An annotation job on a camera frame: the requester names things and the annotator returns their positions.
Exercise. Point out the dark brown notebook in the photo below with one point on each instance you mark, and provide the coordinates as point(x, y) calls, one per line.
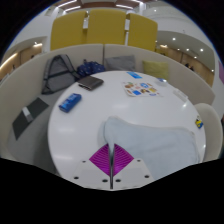
point(90, 82)

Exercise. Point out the light blue towel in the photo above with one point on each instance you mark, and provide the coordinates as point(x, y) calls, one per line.
point(156, 143)

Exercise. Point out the ceiling strip lights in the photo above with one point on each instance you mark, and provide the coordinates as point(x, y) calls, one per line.
point(68, 3)

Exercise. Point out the purple wall poster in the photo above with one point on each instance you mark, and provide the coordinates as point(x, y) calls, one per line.
point(221, 71)

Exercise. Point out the small blue card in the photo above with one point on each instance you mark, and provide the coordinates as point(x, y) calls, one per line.
point(134, 75)

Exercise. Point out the dark blue patterned bag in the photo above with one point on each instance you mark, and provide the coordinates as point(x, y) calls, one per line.
point(90, 68)

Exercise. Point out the curved white sofa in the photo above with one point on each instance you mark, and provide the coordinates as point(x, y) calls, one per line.
point(20, 86)

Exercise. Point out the grey backpack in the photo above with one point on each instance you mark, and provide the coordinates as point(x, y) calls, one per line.
point(59, 73)

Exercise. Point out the small white blue item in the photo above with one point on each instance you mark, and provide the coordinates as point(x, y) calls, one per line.
point(162, 81)

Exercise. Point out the grey cushion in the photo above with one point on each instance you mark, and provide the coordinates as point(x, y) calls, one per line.
point(120, 63)

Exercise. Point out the flat white box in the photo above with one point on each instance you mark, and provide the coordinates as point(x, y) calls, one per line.
point(180, 94)

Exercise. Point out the white round armchair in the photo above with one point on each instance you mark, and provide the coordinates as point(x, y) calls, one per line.
point(211, 130)

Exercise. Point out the blue pouch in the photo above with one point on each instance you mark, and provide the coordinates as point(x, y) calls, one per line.
point(70, 102)

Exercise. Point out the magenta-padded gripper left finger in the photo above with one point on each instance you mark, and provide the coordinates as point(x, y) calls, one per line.
point(100, 166)

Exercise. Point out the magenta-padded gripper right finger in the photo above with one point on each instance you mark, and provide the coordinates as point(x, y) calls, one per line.
point(125, 168)

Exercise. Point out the colourful sticker sheet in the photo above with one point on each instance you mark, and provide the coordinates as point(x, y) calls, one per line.
point(141, 89)

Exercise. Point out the yellow and blue toy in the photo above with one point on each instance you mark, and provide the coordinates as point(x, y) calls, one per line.
point(199, 123)

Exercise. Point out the dark grey laptop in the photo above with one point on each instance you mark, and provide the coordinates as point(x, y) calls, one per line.
point(28, 116)

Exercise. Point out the olive green cushion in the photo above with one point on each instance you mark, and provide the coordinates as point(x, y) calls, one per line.
point(156, 69)

